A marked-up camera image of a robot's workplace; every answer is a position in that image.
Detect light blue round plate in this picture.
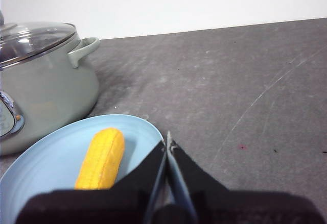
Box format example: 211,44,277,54
0,114,164,224

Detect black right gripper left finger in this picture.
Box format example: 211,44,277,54
15,139,168,224

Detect pale green electric steamer pot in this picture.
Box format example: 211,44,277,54
0,36,101,157

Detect glass lid with green knob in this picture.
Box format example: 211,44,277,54
0,11,78,68

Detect yellow corn cob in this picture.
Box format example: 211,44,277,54
74,128,126,190

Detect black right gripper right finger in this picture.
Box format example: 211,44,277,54
167,131,325,224

